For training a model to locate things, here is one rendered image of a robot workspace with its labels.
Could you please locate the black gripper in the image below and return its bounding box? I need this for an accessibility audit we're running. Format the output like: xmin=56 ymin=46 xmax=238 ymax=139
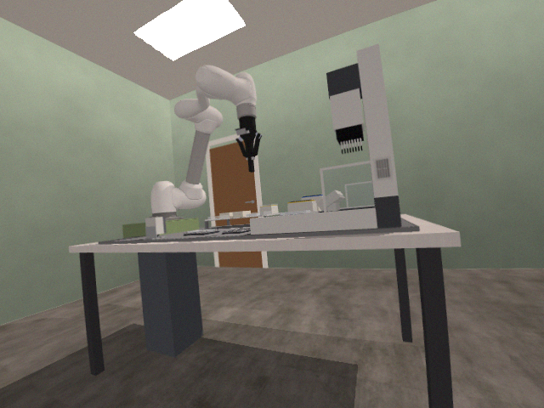
xmin=236 ymin=116 xmax=262 ymax=173

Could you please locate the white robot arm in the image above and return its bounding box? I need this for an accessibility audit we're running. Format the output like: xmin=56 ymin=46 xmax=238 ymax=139
xmin=150 ymin=65 xmax=257 ymax=221

